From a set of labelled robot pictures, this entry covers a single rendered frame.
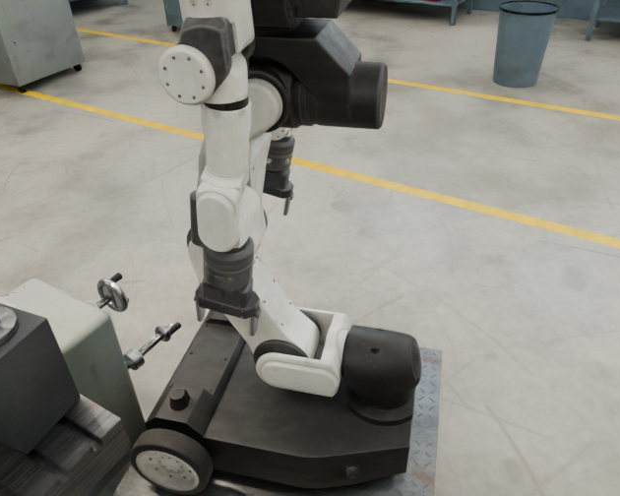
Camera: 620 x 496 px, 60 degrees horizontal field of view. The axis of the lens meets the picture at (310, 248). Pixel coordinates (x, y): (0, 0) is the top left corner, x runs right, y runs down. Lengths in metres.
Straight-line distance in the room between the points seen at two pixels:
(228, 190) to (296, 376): 0.60
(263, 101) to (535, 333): 1.87
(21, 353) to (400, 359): 0.78
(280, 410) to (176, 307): 1.30
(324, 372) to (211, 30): 0.81
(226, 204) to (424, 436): 0.97
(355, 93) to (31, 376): 0.67
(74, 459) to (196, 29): 0.66
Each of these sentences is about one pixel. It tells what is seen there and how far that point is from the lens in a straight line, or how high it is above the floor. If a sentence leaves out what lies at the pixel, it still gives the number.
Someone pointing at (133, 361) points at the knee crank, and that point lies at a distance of 1.64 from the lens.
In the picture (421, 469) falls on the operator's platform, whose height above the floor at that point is 0.40.
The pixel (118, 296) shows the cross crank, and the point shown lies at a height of 0.66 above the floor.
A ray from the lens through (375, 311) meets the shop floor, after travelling 2.48.
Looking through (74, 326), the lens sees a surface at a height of 0.74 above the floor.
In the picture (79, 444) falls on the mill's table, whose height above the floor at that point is 0.94.
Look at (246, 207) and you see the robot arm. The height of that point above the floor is 1.21.
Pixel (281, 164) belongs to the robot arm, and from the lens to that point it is 1.30.
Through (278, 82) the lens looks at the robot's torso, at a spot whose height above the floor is 1.38.
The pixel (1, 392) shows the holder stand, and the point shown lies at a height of 1.07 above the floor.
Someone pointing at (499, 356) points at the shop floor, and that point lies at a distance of 2.38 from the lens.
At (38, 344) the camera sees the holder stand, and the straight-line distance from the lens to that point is 0.92.
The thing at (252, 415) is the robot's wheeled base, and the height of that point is 0.57.
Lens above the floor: 1.67
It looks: 36 degrees down
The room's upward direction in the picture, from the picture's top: 2 degrees counter-clockwise
